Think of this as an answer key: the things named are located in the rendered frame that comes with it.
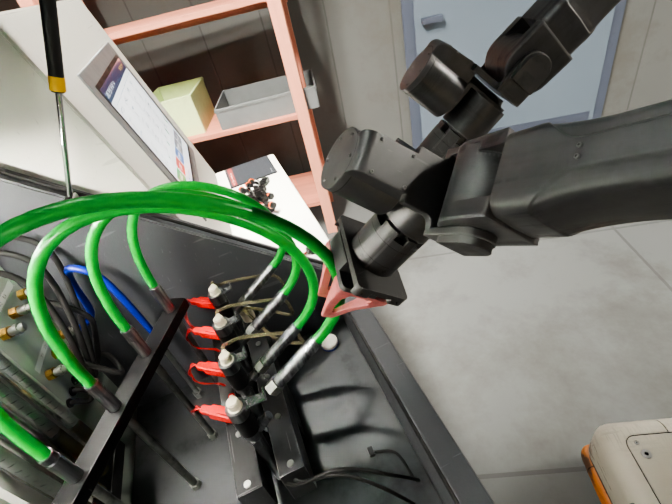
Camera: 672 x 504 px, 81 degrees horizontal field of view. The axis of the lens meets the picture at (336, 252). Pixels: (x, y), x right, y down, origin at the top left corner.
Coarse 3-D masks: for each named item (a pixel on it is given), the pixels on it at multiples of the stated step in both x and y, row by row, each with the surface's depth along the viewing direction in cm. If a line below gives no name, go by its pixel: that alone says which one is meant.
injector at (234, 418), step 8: (248, 408) 51; (232, 416) 50; (240, 416) 50; (248, 416) 51; (264, 416) 54; (272, 416) 54; (240, 424) 51; (248, 424) 52; (256, 424) 53; (264, 424) 54; (240, 432) 52; (248, 432) 52; (256, 432) 53; (248, 440) 54; (256, 440) 55; (264, 440) 56; (256, 448) 56; (264, 448) 57; (264, 456) 58; (272, 456) 59; (272, 464) 59; (272, 472) 62
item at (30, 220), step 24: (120, 192) 32; (144, 192) 32; (168, 192) 33; (24, 216) 30; (48, 216) 30; (72, 216) 31; (240, 216) 36; (264, 216) 37; (0, 240) 30; (312, 240) 40; (0, 408) 39; (24, 432) 41; (48, 456) 44
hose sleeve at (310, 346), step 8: (312, 336) 49; (304, 344) 49; (312, 344) 48; (320, 344) 49; (296, 352) 50; (304, 352) 49; (312, 352) 49; (296, 360) 49; (304, 360) 49; (288, 368) 49; (296, 368) 49; (280, 376) 50; (288, 376) 50; (280, 384) 50
